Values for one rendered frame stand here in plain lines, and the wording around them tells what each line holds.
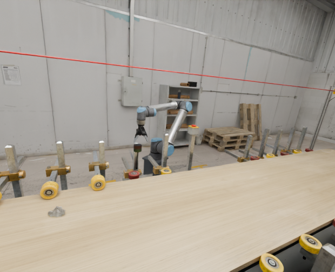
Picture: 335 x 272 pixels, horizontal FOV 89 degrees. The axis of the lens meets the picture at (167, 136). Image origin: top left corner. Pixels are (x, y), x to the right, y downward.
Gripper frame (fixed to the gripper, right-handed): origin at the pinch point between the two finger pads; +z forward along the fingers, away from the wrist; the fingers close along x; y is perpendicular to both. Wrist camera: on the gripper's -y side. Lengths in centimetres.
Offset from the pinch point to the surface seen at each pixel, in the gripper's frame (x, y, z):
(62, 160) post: 68, -44, -9
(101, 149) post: 44, -45, -14
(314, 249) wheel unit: -35, -143, 4
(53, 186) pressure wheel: 70, -66, -4
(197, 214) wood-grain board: 2, -106, 4
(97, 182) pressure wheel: 48, -67, -2
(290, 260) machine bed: -44, -134, 26
